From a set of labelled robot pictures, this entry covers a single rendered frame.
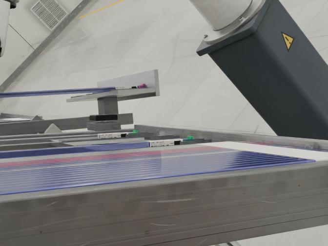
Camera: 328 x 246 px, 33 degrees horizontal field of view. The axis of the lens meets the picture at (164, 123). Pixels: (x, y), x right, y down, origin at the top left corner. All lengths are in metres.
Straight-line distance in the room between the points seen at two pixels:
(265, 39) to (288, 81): 0.12
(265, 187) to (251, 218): 0.03
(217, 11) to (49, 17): 7.67
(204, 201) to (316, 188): 0.13
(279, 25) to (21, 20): 7.60
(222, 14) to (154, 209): 0.91
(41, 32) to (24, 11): 0.40
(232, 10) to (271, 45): 0.12
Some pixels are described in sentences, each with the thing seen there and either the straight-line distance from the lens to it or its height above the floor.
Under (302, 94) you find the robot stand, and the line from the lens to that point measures 1.38.
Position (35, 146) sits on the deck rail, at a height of 0.86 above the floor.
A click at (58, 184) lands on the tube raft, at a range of 0.48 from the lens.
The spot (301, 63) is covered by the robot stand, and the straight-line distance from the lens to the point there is 1.40.
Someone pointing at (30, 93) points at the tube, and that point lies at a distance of 1.25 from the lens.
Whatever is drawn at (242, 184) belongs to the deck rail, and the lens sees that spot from 0.51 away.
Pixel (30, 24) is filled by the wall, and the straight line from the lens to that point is 8.84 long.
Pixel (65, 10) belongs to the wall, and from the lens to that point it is 9.01.
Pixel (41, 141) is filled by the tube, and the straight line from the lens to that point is 1.04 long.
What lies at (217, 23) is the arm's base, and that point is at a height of 0.73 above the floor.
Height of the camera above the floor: 1.13
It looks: 21 degrees down
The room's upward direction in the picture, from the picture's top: 44 degrees counter-clockwise
